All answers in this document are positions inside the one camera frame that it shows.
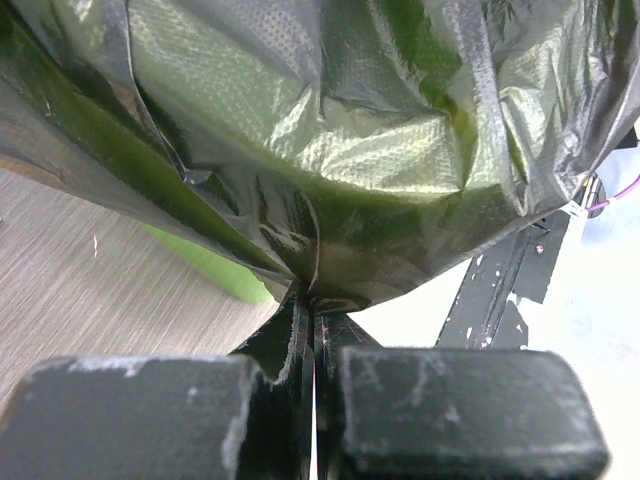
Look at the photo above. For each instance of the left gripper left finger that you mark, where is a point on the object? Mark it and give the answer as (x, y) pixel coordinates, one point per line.
(245, 415)

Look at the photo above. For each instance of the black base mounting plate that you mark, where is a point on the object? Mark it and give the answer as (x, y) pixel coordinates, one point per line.
(486, 311)

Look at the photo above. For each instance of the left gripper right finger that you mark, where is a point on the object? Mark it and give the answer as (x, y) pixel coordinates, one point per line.
(448, 413)

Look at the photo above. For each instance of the black trash bag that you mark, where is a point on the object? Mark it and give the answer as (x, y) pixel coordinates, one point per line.
(360, 148)

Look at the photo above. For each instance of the green plastic trash bin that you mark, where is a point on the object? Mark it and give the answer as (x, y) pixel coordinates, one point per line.
(233, 278)

